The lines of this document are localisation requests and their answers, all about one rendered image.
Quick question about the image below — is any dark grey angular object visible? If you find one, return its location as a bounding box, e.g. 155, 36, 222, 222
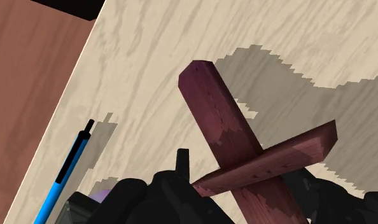
53, 189, 113, 224

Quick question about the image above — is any blue pen with black clip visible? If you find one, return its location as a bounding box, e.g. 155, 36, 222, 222
33, 118, 95, 224

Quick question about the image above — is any dark red wooden cross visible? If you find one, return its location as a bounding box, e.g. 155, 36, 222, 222
178, 59, 339, 224

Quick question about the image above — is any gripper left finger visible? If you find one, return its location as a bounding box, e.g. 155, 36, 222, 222
85, 148, 237, 224

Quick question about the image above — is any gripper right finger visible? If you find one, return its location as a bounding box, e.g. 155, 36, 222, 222
281, 167, 378, 224

